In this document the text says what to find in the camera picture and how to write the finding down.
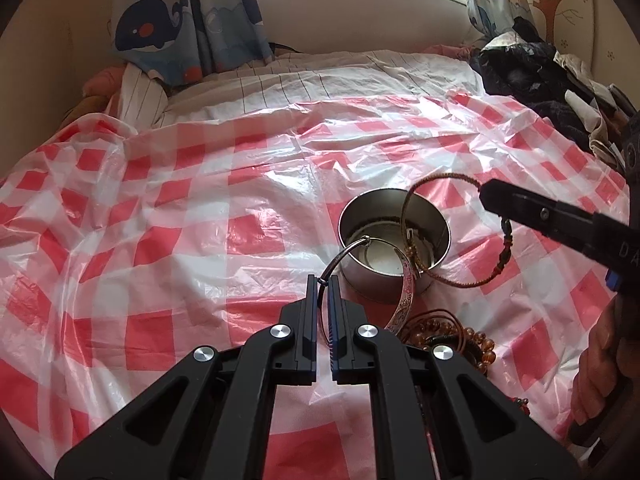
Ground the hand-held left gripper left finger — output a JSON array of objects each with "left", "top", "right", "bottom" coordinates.
[{"left": 54, "top": 274, "right": 321, "bottom": 480}]

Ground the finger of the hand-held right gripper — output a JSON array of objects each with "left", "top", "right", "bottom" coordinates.
[{"left": 478, "top": 178, "right": 608, "bottom": 263}]

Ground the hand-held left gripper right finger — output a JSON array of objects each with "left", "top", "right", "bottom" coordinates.
[{"left": 327, "top": 276, "right": 584, "bottom": 480}]

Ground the brown cord bracelet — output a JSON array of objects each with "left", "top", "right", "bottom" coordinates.
[{"left": 400, "top": 172, "right": 516, "bottom": 289}]

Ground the engraved silver bangle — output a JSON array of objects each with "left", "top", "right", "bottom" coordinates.
[{"left": 318, "top": 236, "right": 427, "bottom": 333}]

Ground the dark brown bead bracelet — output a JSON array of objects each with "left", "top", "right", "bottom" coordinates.
[{"left": 399, "top": 310, "right": 468, "bottom": 353}]

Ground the round metal tin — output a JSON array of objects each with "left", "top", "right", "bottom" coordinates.
[{"left": 338, "top": 188, "right": 451, "bottom": 304}]

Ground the amber bead bracelet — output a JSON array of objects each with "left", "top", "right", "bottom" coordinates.
[{"left": 462, "top": 326, "right": 497, "bottom": 377}]

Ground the person's right hand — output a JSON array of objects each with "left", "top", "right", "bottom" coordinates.
[{"left": 570, "top": 304, "right": 640, "bottom": 428}]

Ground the beige cloth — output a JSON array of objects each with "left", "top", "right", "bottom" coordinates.
[{"left": 555, "top": 50, "right": 628, "bottom": 166}]

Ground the pile of dark clothes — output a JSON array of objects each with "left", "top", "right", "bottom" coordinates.
[{"left": 470, "top": 17, "right": 640, "bottom": 171}]

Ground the red white checkered plastic sheet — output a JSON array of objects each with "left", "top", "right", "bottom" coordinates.
[{"left": 0, "top": 87, "right": 633, "bottom": 480}]

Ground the striped bedsheet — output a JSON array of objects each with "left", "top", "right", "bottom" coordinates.
[{"left": 120, "top": 49, "right": 483, "bottom": 131}]

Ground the pink pillow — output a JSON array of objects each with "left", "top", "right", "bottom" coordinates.
[{"left": 65, "top": 66, "right": 127, "bottom": 126}]

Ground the whale print curtain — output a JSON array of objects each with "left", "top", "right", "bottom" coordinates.
[{"left": 109, "top": 0, "right": 273, "bottom": 86}]

